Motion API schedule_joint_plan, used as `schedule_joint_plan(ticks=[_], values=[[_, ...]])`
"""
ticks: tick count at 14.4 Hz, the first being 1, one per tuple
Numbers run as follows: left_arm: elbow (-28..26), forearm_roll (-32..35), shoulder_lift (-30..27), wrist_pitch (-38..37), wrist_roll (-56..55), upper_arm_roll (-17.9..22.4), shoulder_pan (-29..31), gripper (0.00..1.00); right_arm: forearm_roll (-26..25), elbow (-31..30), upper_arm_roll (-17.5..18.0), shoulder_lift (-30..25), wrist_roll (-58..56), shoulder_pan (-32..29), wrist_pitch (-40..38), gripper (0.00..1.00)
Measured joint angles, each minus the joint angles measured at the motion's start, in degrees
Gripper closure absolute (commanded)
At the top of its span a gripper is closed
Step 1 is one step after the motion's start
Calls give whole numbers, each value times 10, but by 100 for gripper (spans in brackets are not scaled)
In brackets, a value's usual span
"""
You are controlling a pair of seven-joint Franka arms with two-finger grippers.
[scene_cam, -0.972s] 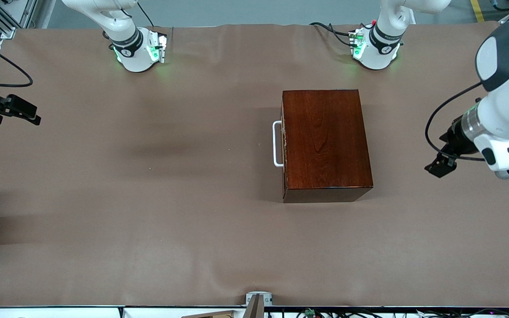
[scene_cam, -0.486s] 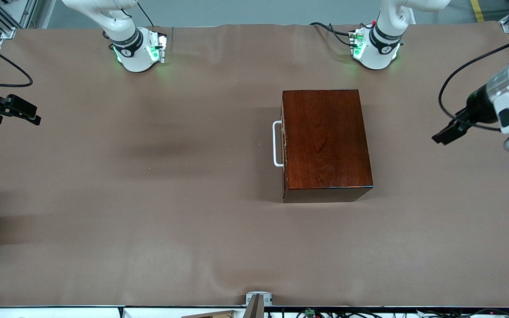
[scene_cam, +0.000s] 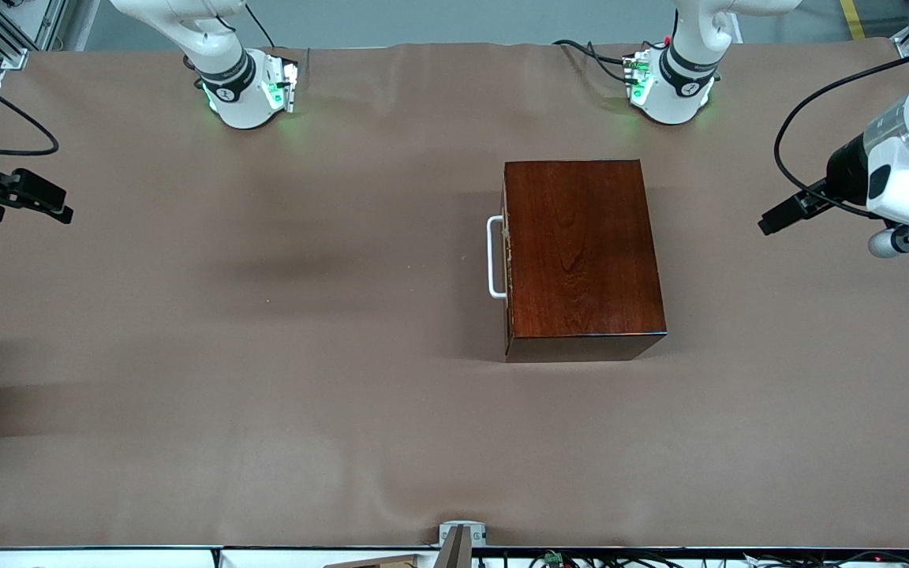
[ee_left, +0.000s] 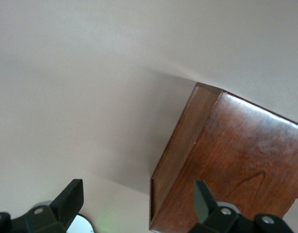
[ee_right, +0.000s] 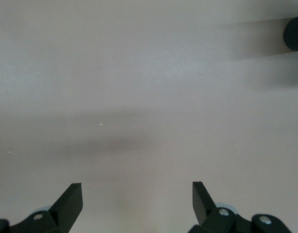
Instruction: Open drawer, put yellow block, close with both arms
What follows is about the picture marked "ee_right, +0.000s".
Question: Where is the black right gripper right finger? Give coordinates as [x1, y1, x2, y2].
[189, 181, 292, 233]

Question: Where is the black rounded object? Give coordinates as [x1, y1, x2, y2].
[283, 13, 298, 52]

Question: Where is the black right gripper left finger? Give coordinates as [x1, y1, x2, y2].
[0, 183, 83, 233]

